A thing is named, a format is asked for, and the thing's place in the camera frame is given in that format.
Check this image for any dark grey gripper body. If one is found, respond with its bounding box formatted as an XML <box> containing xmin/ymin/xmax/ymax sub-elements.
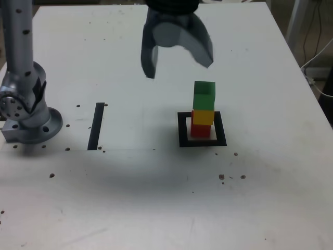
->
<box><xmin>156</xmin><ymin>14</ymin><xmax>193</xmax><ymax>28</ymax></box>

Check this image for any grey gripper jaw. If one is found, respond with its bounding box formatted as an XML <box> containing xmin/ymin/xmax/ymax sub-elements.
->
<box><xmin>152</xmin><ymin>14</ymin><xmax>214</xmax><ymax>69</ymax></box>
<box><xmin>140</xmin><ymin>12</ymin><xmax>160</xmax><ymax>80</ymax></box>

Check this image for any green cube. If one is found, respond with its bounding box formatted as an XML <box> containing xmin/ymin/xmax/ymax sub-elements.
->
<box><xmin>193</xmin><ymin>81</ymin><xmax>216</xmax><ymax>111</ymax></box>

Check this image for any yellow cube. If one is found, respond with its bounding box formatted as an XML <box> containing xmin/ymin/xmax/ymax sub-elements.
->
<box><xmin>191</xmin><ymin>109</ymin><xmax>215</xmax><ymax>126</ymax></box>

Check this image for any red cube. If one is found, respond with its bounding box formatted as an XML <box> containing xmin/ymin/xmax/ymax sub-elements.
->
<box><xmin>190</xmin><ymin>110</ymin><xmax>211</xmax><ymax>138</ymax></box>

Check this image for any black tape square outline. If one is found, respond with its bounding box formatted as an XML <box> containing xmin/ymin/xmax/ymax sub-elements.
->
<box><xmin>177</xmin><ymin>111</ymin><xmax>227</xmax><ymax>148</ymax></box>

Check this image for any black tape strip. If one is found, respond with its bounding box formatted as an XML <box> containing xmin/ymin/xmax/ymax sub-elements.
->
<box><xmin>87</xmin><ymin>102</ymin><xmax>106</xmax><ymax>151</ymax></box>

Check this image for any white stand post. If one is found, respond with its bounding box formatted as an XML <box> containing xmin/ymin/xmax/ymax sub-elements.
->
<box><xmin>285</xmin><ymin>0</ymin><xmax>309</xmax><ymax>50</ymax></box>

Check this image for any black hanging cable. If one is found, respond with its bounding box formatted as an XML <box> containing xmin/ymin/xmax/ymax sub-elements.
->
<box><xmin>302</xmin><ymin>0</ymin><xmax>323</xmax><ymax>70</ymax></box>

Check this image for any white cable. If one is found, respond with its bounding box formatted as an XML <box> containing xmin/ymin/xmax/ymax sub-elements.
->
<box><xmin>300</xmin><ymin>38</ymin><xmax>333</xmax><ymax>97</ymax></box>

